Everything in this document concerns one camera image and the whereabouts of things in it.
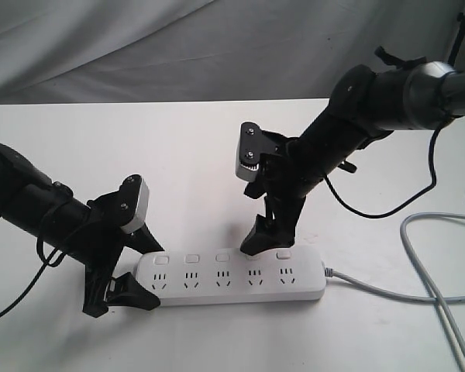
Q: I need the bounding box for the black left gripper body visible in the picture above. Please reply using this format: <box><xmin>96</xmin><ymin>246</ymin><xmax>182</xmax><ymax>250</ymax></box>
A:
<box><xmin>67</xmin><ymin>182</ymin><xmax>128</xmax><ymax>318</ymax></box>

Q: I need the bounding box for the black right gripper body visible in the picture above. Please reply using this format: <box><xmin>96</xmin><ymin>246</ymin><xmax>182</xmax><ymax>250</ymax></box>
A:
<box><xmin>243</xmin><ymin>130</ymin><xmax>315</xmax><ymax>244</ymax></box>

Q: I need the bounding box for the white five-outlet power strip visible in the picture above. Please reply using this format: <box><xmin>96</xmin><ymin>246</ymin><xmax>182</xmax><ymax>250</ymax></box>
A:
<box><xmin>135</xmin><ymin>246</ymin><xmax>326</xmax><ymax>307</ymax></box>

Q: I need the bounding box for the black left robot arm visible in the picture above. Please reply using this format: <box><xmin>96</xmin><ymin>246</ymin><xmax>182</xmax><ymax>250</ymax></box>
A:
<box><xmin>0</xmin><ymin>143</ymin><xmax>163</xmax><ymax>318</ymax></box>

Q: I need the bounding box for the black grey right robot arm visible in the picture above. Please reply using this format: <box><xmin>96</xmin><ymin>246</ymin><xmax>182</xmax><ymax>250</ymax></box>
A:
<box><xmin>236</xmin><ymin>48</ymin><xmax>465</xmax><ymax>256</ymax></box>

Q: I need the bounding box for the grey backdrop cloth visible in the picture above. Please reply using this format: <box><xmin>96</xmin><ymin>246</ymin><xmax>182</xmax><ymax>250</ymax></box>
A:
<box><xmin>0</xmin><ymin>1</ymin><xmax>465</xmax><ymax>104</ymax></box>

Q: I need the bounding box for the black tripod stand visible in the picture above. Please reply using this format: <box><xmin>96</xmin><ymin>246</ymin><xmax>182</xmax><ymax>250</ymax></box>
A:
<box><xmin>447</xmin><ymin>9</ymin><xmax>465</xmax><ymax>66</ymax></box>

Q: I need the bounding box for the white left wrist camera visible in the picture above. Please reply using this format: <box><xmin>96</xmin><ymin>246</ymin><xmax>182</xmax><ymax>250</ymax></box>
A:
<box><xmin>119</xmin><ymin>174</ymin><xmax>150</xmax><ymax>234</ymax></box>

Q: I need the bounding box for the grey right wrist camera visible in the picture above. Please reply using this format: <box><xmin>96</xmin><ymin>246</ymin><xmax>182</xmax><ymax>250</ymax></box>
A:
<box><xmin>235</xmin><ymin>122</ymin><xmax>262</xmax><ymax>182</ymax></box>

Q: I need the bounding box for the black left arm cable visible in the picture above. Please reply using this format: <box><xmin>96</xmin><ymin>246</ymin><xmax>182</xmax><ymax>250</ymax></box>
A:
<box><xmin>0</xmin><ymin>216</ymin><xmax>90</xmax><ymax>325</ymax></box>

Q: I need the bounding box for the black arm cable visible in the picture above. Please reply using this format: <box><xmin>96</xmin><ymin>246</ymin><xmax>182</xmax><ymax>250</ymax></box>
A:
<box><xmin>323</xmin><ymin>119</ymin><xmax>454</xmax><ymax>219</ymax></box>
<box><xmin>0</xmin><ymin>216</ymin><xmax>90</xmax><ymax>325</ymax></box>

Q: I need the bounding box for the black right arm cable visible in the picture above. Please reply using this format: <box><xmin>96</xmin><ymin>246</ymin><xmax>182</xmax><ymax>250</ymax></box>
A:
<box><xmin>323</xmin><ymin>119</ymin><xmax>454</xmax><ymax>219</ymax></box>

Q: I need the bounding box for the grey power cord with plug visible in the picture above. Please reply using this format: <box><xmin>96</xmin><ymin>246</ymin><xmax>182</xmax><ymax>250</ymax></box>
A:
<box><xmin>322</xmin><ymin>184</ymin><xmax>465</xmax><ymax>372</ymax></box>

